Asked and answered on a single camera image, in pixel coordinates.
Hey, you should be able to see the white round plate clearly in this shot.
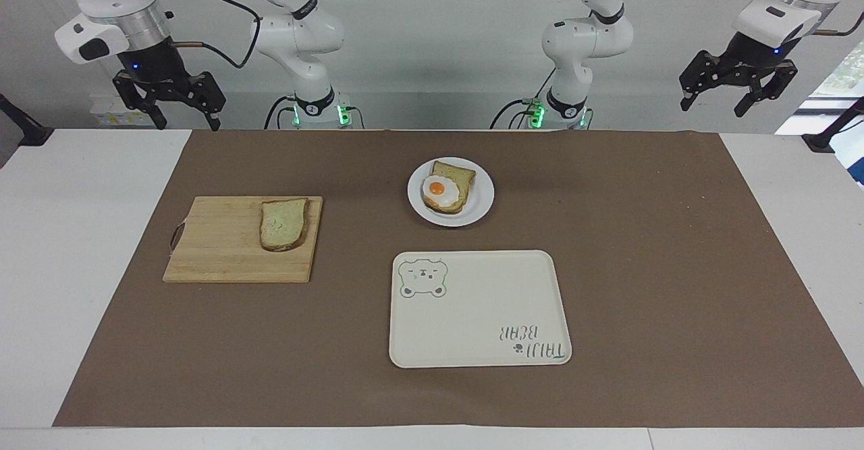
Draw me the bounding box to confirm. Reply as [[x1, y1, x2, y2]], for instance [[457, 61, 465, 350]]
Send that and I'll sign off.
[[407, 157, 495, 228]]

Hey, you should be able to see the bread slice under egg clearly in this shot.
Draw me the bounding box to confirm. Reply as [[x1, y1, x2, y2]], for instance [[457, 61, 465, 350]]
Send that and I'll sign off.
[[423, 160, 477, 215]]

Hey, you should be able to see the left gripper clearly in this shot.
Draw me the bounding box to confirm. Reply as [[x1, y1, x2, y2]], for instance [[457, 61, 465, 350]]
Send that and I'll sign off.
[[679, 30, 803, 119]]

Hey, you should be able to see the black cable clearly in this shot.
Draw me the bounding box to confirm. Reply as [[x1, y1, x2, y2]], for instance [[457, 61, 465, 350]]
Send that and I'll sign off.
[[263, 94, 299, 131], [812, 10, 864, 37], [161, 0, 263, 71], [490, 97, 542, 131]]

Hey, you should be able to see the fried egg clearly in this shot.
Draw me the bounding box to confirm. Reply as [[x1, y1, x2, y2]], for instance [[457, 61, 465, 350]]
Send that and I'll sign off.
[[422, 174, 460, 207]]

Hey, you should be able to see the plain bread slice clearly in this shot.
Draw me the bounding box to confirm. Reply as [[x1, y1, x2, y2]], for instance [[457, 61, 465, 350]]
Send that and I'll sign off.
[[259, 197, 311, 253]]

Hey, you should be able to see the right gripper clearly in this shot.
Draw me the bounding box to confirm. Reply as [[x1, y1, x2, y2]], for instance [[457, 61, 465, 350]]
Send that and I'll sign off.
[[112, 37, 227, 132]]

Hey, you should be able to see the cream tray with bear print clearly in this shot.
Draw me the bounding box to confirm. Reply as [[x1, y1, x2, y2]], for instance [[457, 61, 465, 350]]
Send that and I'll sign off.
[[388, 250, 573, 370]]

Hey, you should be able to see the black stand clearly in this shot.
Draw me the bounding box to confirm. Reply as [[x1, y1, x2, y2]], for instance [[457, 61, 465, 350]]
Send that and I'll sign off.
[[0, 92, 55, 148], [801, 96, 864, 154]]

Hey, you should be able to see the wooden cutting board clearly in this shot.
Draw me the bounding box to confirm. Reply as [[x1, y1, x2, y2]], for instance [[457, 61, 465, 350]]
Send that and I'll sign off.
[[162, 196, 324, 284]]

